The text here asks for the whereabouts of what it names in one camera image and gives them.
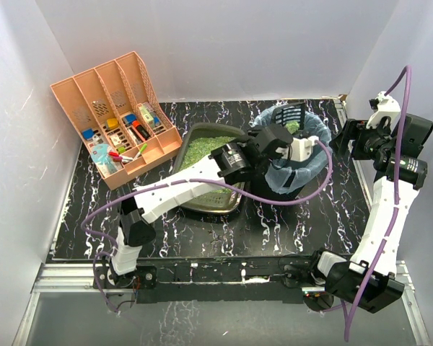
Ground purple cable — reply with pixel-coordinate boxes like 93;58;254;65
81;138;333;315
320;65;413;342

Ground green litter clumps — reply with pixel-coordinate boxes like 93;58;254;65
284;120;300;134

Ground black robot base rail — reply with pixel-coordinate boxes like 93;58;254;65
92;254;340;311

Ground yellow pencil sharpener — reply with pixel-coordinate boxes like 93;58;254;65
105;117;118;130

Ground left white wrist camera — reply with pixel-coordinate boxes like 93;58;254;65
287;136;319;162

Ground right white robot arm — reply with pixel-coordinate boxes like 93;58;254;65
312;115;433;314

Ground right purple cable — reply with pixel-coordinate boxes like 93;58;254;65
320;65;413;342

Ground green white eraser pack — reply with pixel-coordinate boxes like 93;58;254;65
139;104;160;128

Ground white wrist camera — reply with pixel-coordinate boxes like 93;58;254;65
366;91;401;129
287;136;319;162

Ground dark green litter box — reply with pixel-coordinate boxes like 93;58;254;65
172;123;244;215

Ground orange black highlighter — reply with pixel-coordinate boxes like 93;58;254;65
132;120;151;141

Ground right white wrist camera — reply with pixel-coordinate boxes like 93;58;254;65
366;91;401;129

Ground green cap marker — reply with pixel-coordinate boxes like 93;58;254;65
134;143;148;159

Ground black slotted litter scoop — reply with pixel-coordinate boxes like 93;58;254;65
271;102;305;131

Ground light blue correction tape pack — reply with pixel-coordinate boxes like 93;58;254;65
91;143;117;178

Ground black trash bin blue bag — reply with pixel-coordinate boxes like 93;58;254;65
250;111;332;202

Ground peach plastic file organizer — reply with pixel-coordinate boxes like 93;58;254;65
51;52;182;190

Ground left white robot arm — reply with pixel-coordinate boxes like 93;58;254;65
110;124;293;277

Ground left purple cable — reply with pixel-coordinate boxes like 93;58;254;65
81;138;333;315

